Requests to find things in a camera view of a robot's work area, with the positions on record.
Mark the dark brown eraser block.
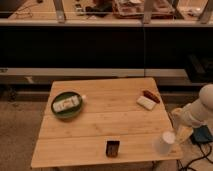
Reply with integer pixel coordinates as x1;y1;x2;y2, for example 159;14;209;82
106;141;120;157

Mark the green round plate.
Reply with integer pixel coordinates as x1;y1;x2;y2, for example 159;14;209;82
51;92;83;119

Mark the white rectangular block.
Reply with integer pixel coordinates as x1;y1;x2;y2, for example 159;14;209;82
137;96;156;110

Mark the white tube on plate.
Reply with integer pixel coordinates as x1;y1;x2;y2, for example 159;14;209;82
53;95;85;112

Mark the dark red snack bar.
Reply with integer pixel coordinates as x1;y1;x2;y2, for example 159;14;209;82
143;90;160;103

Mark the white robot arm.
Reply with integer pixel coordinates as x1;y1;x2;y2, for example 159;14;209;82
171;84;213;143

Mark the black power adapter box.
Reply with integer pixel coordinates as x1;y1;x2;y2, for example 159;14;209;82
190;125;213;144

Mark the wooden folding table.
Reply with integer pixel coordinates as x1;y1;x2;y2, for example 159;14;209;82
31;78;182;168

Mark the black floor cable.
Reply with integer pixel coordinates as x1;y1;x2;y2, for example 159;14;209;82
176;143;213;171

